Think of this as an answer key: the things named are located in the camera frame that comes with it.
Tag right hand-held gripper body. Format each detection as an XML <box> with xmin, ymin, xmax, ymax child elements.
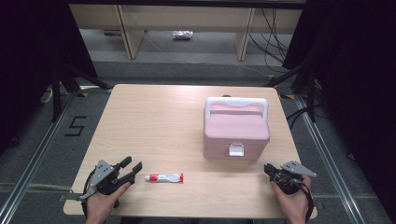
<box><xmin>270</xmin><ymin>161</ymin><xmax>318</xmax><ymax>196</ymax></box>

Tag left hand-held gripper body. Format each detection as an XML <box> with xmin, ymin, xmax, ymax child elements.
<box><xmin>78</xmin><ymin>159</ymin><xmax>126</xmax><ymax>202</ymax></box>

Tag white and red toothpaste tube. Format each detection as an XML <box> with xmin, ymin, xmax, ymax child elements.
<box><xmin>144</xmin><ymin>173</ymin><xmax>184</xmax><ymax>184</ymax></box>

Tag pink storage box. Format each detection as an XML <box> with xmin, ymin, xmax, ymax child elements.
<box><xmin>203</xmin><ymin>96</ymin><xmax>271</xmax><ymax>161</ymax></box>

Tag person's right hand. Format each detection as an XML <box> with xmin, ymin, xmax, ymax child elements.
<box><xmin>270</xmin><ymin>175</ymin><xmax>312</xmax><ymax>224</ymax></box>

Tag person's left hand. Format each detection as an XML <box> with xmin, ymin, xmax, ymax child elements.
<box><xmin>85</xmin><ymin>181</ymin><xmax>132</xmax><ymax>224</ymax></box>

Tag black metal stand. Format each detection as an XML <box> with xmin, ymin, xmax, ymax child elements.
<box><xmin>50</xmin><ymin>62</ymin><xmax>111</xmax><ymax>122</ymax></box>
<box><xmin>264</xmin><ymin>62</ymin><xmax>317</xmax><ymax>124</ymax></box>

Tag dark curtain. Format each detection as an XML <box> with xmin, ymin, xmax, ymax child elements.
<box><xmin>0</xmin><ymin>0</ymin><xmax>97</xmax><ymax>157</ymax></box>
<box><xmin>281</xmin><ymin>0</ymin><xmax>396</xmax><ymax>216</ymax></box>

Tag silver plastic bag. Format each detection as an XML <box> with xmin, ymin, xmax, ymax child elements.
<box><xmin>172</xmin><ymin>30</ymin><xmax>194</xmax><ymax>41</ymax></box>

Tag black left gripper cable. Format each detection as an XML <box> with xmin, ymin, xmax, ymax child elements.
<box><xmin>81</xmin><ymin>167</ymin><xmax>98</xmax><ymax>218</ymax></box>

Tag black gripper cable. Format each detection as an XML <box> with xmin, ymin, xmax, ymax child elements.
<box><xmin>298</xmin><ymin>181</ymin><xmax>316</xmax><ymax>223</ymax></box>
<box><xmin>81</xmin><ymin>167</ymin><xmax>98</xmax><ymax>218</ymax></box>

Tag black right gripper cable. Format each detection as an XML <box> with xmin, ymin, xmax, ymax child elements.
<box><xmin>298</xmin><ymin>181</ymin><xmax>316</xmax><ymax>223</ymax></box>

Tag metal floor rail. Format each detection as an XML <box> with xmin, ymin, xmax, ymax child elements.
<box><xmin>293</xmin><ymin>92</ymin><xmax>365</xmax><ymax>224</ymax></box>
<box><xmin>0</xmin><ymin>91</ymin><xmax>78</xmax><ymax>224</ymax></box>

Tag white floor cable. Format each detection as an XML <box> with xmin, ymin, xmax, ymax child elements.
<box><xmin>232</xmin><ymin>63</ymin><xmax>272</xmax><ymax>78</ymax></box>

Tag bundle of black floor cables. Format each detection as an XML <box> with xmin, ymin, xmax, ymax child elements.
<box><xmin>248</xmin><ymin>7</ymin><xmax>290</xmax><ymax>74</ymax></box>

